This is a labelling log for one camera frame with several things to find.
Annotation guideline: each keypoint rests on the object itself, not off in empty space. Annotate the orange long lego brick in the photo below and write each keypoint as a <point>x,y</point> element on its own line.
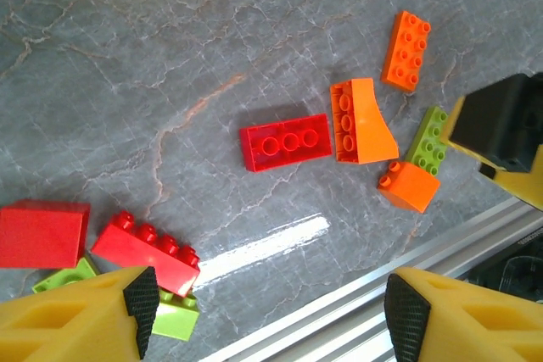
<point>405,52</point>

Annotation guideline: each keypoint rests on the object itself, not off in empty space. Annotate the orange small slope lego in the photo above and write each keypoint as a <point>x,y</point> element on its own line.
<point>411,186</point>

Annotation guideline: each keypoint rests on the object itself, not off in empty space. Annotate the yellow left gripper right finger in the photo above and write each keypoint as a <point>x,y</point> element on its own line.
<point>475,324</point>

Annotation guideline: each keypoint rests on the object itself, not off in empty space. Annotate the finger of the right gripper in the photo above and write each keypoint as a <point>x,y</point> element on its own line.
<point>496,124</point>
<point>522,186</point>

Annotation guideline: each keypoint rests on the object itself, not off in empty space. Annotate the red long lego brick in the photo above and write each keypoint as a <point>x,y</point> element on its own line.
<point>140,252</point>

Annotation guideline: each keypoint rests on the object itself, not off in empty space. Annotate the red large lego block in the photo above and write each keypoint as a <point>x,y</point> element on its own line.
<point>38,237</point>

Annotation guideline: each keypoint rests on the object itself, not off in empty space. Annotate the green long lego brick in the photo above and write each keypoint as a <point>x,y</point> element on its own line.
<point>428,146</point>

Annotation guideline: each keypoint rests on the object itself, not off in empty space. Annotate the aluminium front frame rail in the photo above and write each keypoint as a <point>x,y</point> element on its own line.
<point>360,315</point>

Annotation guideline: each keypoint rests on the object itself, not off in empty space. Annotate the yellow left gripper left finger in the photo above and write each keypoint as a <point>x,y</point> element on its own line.
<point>63,324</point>

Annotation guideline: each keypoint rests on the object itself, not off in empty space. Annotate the orange large slope lego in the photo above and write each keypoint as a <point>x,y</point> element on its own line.
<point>369,133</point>

